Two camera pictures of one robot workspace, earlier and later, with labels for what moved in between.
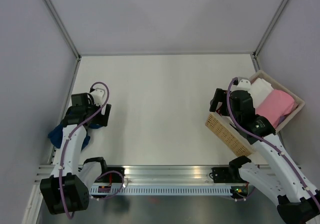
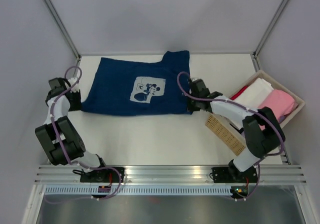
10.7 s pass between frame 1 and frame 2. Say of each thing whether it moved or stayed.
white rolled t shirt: stayed
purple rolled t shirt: stayed
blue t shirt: moved
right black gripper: moved
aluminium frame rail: stayed
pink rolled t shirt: stayed
